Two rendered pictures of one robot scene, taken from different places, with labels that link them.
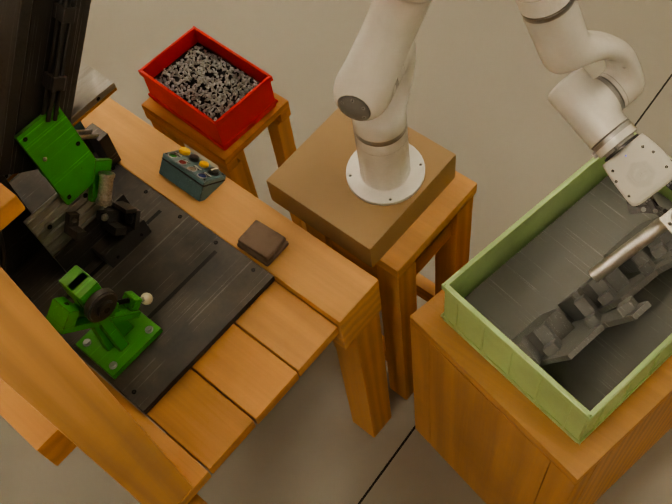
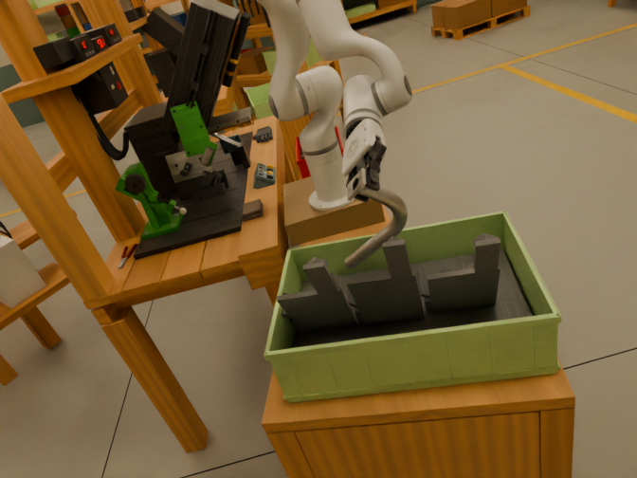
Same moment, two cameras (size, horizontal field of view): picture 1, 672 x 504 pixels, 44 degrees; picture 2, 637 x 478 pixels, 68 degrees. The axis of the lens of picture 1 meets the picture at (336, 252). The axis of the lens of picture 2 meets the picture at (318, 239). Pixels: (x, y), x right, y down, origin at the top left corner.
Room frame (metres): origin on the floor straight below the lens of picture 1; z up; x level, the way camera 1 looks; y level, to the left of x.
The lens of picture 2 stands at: (0.09, -1.11, 1.67)
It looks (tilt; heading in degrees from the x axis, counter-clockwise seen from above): 31 degrees down; 45
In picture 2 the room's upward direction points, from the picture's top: 17 degrees counter-clockwise
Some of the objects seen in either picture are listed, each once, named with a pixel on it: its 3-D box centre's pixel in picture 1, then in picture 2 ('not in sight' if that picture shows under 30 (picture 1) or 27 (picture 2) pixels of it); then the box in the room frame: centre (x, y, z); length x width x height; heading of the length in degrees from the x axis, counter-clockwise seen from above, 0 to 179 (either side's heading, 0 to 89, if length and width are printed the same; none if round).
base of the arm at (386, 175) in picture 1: (382, 149); (328, 172); (1.20, -0.15, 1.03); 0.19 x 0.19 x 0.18
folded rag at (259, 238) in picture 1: (262, 242); (251, 210); (1.09, 0.17, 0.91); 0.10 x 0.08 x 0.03; 42
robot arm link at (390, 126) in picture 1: (381, 77); (318, 108); (1.22, -0.16, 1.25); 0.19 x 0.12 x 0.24; 148
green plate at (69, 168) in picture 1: (52, 148); (192, 127); (1.26, 0.57, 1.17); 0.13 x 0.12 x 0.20; 41
